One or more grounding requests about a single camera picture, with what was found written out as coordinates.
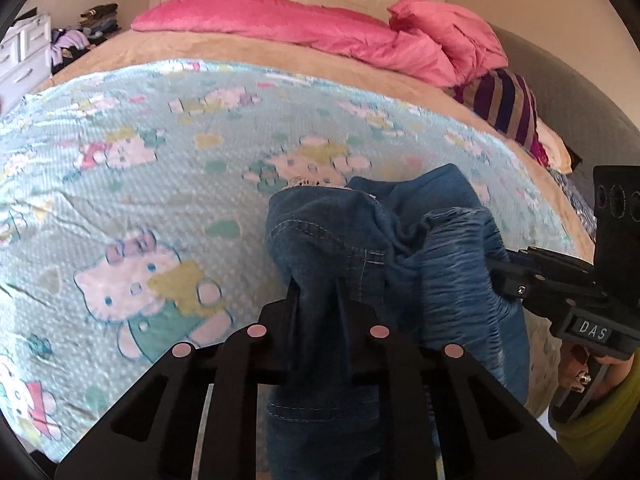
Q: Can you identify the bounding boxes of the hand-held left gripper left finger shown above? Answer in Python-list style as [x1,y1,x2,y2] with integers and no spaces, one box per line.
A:
[54,280,301,480]

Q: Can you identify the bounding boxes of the person's right hand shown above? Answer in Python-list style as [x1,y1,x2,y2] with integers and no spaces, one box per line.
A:
[560,342,627,395]

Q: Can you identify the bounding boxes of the person's right forearm green sleeve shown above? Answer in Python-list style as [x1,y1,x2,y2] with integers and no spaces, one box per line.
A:
[550,352,640,466]

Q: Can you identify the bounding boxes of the blue denim jeans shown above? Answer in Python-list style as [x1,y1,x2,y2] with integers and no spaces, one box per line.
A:
[264,164,531,480]

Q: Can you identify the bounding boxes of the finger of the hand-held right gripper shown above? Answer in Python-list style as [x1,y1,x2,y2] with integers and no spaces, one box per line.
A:
[483,256,568,320]
[507,246,597,283]

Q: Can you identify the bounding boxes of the cartoon cat printed blanket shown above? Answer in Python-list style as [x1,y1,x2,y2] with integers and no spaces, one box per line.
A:
[0,59,591,463]

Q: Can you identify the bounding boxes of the pile of dark clothes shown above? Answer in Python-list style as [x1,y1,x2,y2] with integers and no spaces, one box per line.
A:
[75,4,121,43]

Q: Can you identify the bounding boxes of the white drawer cabinet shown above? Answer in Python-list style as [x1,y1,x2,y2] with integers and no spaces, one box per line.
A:
[0,12,53,103]

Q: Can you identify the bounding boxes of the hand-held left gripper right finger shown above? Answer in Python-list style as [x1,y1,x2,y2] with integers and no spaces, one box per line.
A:
[336,277,576,480]

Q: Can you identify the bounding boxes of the striped pillow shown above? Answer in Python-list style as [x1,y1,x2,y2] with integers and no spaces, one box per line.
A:
[452,69,551,161]

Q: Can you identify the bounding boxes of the pink duvet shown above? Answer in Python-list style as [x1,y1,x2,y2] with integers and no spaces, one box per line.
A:
[131,0,510,87]

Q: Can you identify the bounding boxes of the grey headboard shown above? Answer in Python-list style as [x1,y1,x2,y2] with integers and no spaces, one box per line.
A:
[492,25,640,241]

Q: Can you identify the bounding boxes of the blue patterned sheet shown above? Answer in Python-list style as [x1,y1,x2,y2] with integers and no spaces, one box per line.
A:
[554,169,597,228]

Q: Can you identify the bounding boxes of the cream pillow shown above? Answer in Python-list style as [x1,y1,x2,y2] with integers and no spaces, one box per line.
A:
[534,119,572,175]

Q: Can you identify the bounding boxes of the purple garment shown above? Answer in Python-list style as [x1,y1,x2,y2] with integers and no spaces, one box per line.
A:
[50,29,91,68]

